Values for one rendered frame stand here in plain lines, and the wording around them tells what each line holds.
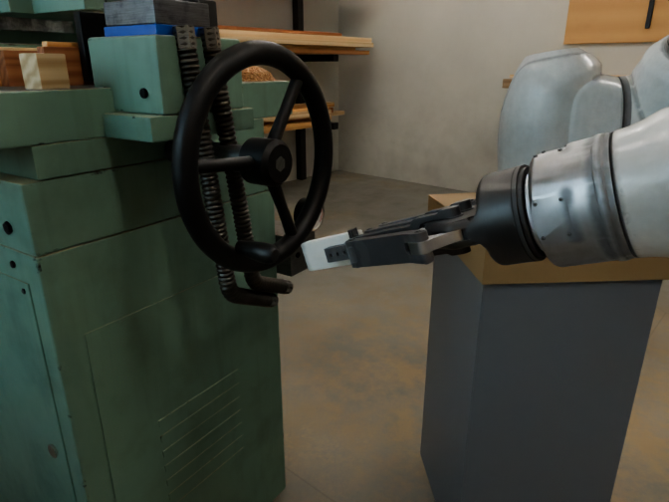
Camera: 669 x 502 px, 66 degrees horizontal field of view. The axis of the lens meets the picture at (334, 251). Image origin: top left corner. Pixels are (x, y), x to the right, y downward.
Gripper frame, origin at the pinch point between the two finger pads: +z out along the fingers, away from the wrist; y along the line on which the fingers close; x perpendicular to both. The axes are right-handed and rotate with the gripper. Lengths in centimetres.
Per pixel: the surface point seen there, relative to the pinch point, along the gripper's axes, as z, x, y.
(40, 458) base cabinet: 57, 21, 13
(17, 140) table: 29.0, -21.0, 12.0
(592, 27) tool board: 17, -49, -331
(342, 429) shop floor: 59, 58, -56
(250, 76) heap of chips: 30, -28, -29
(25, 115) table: 28.0, -23.5, 10.6
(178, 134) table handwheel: 12.0, -15.9, 4.2
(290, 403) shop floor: 77, 51, -57
